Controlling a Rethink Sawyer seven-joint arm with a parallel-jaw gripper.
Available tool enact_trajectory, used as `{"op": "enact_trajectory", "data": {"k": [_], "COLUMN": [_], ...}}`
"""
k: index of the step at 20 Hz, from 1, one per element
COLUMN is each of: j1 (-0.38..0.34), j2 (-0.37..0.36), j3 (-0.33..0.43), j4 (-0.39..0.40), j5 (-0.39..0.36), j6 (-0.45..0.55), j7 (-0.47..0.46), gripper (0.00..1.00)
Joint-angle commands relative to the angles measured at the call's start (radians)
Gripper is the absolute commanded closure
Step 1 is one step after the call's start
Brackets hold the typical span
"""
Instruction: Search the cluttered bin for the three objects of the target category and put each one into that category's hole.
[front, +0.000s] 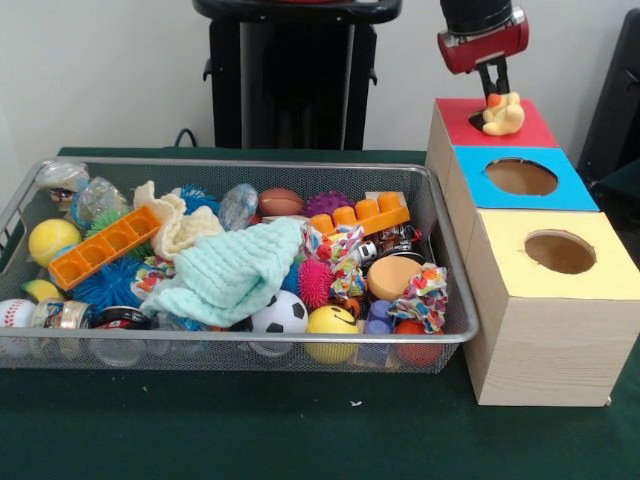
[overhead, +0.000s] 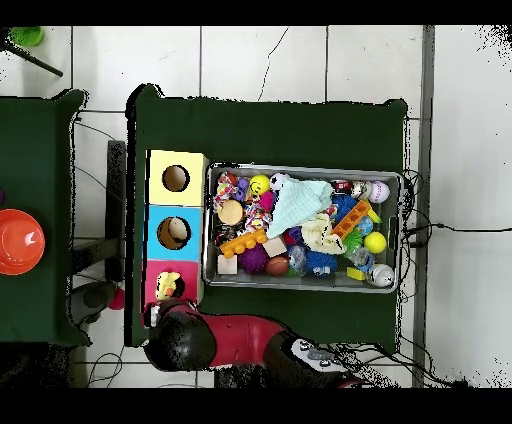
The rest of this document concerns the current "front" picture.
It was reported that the cream cloth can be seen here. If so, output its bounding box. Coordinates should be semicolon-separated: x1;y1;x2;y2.
132;180;226;261

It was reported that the brown toy football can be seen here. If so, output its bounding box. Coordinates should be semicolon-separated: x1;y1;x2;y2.
258;187;306;218

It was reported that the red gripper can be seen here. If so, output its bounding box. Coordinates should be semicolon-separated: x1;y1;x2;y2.
437;5;530;104

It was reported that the long orange hollow block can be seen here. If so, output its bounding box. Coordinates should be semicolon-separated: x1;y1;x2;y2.
48;203;162;292

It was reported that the clear plastic bottle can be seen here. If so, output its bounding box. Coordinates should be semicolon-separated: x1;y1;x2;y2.
69;175;131;224

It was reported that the mint green knitted cloth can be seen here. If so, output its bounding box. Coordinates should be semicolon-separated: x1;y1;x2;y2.
139;217;307;329

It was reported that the shallow wire mesh bin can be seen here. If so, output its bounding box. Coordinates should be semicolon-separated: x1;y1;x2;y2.
0;155;480;375

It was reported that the purple spiky ball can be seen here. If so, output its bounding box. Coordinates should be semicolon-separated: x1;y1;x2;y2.
304;191;356;219

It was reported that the black chair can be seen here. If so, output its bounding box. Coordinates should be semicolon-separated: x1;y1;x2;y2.
574;7;640;181

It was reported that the black and white soccer ball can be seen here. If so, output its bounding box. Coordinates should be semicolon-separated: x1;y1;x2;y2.
249;289;310;335

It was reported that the yellow smiley ball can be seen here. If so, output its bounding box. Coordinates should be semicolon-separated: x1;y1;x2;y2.
304;304;361;365

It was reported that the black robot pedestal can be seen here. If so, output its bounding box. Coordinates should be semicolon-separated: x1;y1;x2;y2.
192;0;404;151

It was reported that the plain yellow ball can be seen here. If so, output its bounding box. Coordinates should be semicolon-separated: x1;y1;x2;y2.
27;218;83;269

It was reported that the orange studded toy brick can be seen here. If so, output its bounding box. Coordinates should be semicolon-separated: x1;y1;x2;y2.
308;192;411;237

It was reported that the pale yellow plush duck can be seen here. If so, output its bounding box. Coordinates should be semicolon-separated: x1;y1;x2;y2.
481;91;526;136

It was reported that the wooden box with three holes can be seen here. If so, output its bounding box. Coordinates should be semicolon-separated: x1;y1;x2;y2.
424;97;640;407

